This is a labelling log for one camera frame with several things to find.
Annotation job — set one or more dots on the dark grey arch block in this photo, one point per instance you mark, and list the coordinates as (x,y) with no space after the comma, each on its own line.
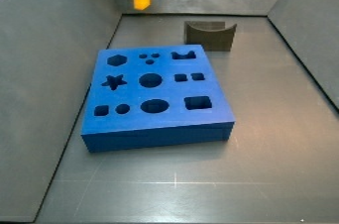
(211,34)

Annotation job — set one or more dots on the blue foam shape board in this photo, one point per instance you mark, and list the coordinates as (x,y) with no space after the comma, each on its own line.
(153,97)

